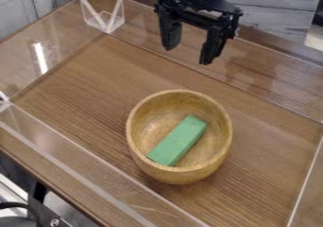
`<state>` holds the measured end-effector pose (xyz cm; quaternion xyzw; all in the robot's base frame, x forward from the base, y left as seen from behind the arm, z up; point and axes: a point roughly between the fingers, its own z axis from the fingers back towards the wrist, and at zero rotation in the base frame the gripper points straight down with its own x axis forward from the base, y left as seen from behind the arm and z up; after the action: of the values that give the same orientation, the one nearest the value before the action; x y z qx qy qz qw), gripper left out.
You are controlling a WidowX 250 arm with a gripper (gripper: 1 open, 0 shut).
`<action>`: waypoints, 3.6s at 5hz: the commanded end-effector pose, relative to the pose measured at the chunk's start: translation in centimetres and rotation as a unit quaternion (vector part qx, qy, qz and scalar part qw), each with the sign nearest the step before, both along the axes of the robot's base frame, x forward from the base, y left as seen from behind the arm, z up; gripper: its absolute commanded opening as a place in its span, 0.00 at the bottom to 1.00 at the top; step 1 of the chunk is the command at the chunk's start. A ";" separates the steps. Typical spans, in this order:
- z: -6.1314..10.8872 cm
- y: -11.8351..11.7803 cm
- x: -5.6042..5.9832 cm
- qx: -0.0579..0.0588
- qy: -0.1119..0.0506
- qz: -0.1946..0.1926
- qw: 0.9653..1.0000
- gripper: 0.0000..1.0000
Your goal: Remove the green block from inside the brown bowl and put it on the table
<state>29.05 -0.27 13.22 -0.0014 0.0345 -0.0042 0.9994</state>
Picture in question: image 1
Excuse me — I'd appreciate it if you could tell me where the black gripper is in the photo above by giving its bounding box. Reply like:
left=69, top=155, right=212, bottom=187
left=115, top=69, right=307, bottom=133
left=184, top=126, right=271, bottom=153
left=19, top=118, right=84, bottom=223
left=155, top=0, right=243, bottom=65

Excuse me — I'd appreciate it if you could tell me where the green rectangular block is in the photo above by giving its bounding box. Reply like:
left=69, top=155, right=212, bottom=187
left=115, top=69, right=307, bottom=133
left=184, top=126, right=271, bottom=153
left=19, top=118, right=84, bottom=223
left=147, top=115, right=207, bottom=166

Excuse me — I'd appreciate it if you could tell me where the clear acrylic corner bracket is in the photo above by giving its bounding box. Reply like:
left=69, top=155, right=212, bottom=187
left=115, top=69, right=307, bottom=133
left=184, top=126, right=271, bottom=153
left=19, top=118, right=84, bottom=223
left=80, top=0, right=125, bottom=34

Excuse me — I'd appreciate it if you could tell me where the clear acrylic barrier wall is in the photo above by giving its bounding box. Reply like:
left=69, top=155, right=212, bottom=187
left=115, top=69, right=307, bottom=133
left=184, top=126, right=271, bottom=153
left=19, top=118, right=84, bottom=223
left=0, top=92, right=209, bottom=227

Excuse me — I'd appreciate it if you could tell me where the brown wooden bowl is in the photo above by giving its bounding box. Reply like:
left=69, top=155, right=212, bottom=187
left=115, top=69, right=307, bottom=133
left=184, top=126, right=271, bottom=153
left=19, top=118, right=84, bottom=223
left=127, top=90, right=233, bottom=184

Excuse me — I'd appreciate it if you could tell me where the black table leg bracket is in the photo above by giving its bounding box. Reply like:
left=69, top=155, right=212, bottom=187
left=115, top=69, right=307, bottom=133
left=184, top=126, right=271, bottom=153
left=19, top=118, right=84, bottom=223
left=28, top=182, right=73, bottom=227

